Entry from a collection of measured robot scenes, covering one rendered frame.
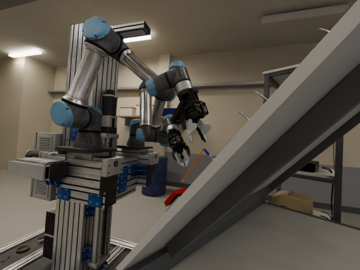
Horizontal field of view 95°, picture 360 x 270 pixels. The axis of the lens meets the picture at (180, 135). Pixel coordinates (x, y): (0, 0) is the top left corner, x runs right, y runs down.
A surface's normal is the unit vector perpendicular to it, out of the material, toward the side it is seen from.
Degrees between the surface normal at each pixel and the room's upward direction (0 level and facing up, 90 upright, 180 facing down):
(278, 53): 90
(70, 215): 90
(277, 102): 90
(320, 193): 90
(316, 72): 131
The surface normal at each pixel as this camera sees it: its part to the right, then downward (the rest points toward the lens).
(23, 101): 0.95, 0.05
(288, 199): -0.64, -0.06
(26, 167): -0.29, -0.04
